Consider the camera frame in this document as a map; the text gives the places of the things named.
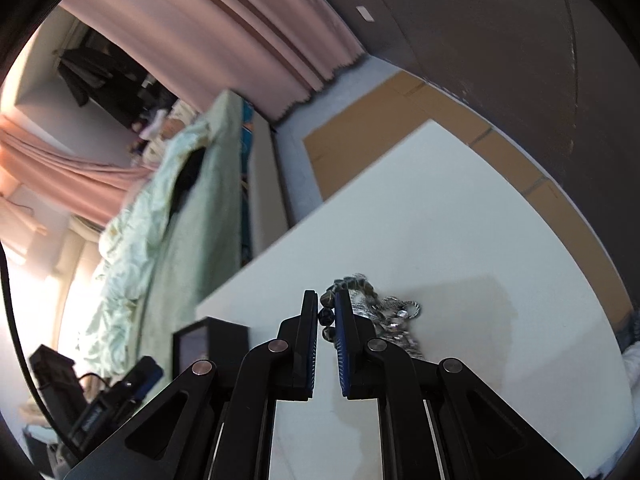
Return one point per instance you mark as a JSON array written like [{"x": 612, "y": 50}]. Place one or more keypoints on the bed with green sheet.
[{"x": 210, "y": 220}]

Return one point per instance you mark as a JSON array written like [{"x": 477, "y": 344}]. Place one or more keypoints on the baby doll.
[{"x": 172, "y": 132}]

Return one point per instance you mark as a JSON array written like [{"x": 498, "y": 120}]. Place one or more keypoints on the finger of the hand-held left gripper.
[{"x": 147, "y": 374}]

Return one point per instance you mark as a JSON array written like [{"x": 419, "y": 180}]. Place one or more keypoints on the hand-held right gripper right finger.
[{"x": 344, "y": 355}]

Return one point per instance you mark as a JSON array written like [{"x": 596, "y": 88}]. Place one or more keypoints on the white sock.
[{"x": 152, "y": 125}]

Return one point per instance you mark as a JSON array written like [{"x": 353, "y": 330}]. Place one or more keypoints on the tied-back pink curtain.
[{"x": 65, "y": 175}]

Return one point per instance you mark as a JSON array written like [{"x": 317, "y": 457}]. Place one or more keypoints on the brown cardboard sheet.
[{"x": 360, "y": 145}]

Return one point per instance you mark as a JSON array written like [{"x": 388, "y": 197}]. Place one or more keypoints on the wide pink curtain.
[{"x": 225, "y": 25}]

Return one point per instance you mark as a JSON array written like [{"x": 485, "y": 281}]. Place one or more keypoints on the black gift box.
[{"x": 225, "y": 340}]

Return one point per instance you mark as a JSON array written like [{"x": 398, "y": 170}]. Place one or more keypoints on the beige headboard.
[{"x": 75, "y": 270}]

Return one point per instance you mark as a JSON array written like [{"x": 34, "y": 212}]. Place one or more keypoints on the black hanging coat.
[{"x": 80, "y": 75}]

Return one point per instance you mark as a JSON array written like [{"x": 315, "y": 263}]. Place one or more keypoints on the black garment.
[{"x": 187, "y": 175}]

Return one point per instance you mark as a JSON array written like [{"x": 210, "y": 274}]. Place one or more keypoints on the white wall socket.
[{"x": 365, "y": 14}]

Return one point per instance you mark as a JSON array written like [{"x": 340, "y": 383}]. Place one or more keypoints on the white table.
[{"x": 500, "y": 35}]

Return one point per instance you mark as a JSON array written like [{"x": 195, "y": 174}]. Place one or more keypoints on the pale green duvet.
[{"x": 130, "y": 260}]

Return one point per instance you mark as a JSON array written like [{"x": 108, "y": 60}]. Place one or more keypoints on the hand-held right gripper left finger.
[{"x": 305, "y": 355}]

